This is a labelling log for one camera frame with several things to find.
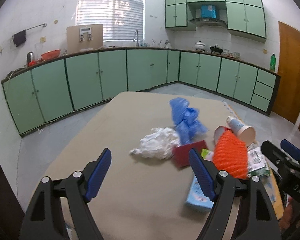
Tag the blue box above hood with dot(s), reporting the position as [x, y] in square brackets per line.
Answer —
[208, 11]

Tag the red paper cup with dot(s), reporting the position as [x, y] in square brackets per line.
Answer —
[218, 133]

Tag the white plastic bag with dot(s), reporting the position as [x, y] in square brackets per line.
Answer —
[159, 144]

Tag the green upper wall cabinets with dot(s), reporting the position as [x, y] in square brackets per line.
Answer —
[245, 18]

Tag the dark red box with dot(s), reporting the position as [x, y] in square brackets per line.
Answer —
[180, 154]

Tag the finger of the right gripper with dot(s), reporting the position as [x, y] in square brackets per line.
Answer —
[292, 150]
[278, 156]

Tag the green white wrapper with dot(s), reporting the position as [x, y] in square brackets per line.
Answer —
[257, 164]

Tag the red plastic basin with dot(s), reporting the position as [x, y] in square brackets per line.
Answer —
[49, 55]

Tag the brown wooden door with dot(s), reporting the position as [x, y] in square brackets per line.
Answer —
[287, 102]

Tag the cardboard water purifier box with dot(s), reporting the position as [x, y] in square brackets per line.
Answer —
[85, 37]

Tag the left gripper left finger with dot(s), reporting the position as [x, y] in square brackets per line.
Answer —
[44, 216]

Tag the dark hanging towel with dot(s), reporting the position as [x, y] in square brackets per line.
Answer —
[19, 38]

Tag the green bottle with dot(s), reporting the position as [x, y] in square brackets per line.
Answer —
[272, 63]

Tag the white cooking pot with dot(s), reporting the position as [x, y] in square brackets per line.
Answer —
[199, 46]

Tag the steel electric kettle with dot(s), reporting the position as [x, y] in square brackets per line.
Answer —
[30, 57]

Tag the orange foam net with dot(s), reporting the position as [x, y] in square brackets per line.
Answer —
[231, 155]

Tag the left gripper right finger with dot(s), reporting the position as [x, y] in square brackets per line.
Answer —
[256, 218]

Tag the window with white blinds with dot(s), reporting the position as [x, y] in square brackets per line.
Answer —
[120, 18]

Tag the blue plastic bag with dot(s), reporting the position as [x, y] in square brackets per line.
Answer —
[186, 120]

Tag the green lower kitchen cabinets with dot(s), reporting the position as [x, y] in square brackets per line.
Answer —
[44, 93]

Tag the black wok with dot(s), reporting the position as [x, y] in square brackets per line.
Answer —
[216, 50]

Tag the blue paper cup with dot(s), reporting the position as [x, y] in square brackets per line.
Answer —
[244, 132]

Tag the black range hood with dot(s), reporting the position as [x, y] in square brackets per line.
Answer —
[208, 22]

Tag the metal towel bar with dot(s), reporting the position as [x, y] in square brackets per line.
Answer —
[37, 26]

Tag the chrome sink faucet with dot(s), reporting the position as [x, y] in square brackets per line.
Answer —
[136, 37]

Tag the person right hand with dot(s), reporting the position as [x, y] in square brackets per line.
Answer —
[286, 219]

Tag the light blue tissue pack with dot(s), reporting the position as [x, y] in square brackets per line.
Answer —
[196, 199]

